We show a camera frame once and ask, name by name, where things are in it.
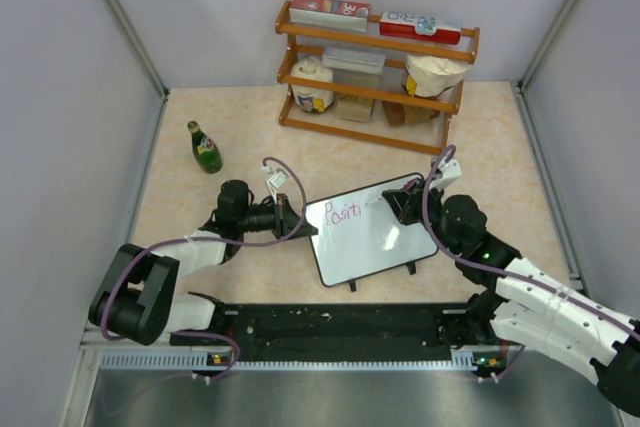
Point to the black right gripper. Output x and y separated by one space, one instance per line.
405 203

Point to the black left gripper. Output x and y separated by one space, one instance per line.
285 220

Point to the white marker pen magenta cap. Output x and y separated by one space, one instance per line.
399 195

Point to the white whiteboard black frame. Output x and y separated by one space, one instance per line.
359 235

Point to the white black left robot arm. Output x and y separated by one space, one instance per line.
136 299

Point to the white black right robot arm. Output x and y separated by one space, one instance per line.
526 305

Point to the brown bread package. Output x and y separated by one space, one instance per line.
398 114

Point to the tan cardboard box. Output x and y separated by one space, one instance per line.
355 108

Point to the orange wooden shelf rack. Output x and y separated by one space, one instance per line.
304 41

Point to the green glass bottle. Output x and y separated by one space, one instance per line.
206 153

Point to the white wrapped jar right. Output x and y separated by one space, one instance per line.
429 76

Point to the clear plastic container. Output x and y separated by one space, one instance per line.
354 68

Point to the red white box right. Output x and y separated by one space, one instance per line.
419 28

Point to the red white box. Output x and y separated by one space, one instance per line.
419 28
337 14

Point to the red white box left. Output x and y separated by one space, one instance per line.
337 14

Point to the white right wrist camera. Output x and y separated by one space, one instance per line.
447 173

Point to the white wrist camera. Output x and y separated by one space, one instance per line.
275 178
447 173

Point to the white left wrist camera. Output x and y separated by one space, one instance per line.
275 178

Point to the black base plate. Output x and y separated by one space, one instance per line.
351 332

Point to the grey slotted cable duct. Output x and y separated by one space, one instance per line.
205 362

